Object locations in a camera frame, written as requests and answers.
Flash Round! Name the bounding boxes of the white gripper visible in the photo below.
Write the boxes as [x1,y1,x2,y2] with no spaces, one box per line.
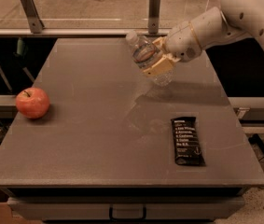
[143,21,202,77]

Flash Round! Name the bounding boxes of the clear plastic water bottle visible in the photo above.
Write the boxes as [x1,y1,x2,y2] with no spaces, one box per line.
[125,30,173,87]

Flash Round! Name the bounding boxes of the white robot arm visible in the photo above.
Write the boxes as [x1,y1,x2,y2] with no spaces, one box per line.
[143,0,264,77]

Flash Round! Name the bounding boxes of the black snack bar wrapper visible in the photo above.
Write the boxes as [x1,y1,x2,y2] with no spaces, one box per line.
[171,117,205,166]

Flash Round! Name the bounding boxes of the red apple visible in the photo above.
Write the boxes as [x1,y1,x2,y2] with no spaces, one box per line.
[16,88,50,119]

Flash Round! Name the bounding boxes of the grey table drawer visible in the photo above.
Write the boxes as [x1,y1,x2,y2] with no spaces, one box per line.
[7,196,244,221]

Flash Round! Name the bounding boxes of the cardboard box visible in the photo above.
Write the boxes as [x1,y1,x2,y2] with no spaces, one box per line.
[0,190,42,224]

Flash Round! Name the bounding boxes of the middle metal bracket post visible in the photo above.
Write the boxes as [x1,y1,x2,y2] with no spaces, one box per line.
[147,0,160,34]

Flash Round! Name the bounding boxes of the metal bracket post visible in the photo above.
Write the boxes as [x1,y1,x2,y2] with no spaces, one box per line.
[147,0,160,34]
[20,0,44,34]

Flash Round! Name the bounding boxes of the left metal bracket post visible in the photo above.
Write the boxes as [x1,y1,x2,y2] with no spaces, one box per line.
[20,0,44,34]

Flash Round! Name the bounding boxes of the metal rail beam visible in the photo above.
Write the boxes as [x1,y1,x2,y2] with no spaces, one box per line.
[0,27,172,38]

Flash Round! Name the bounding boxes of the black drawer handle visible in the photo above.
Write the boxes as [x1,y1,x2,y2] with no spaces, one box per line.
[108,206,146,221]

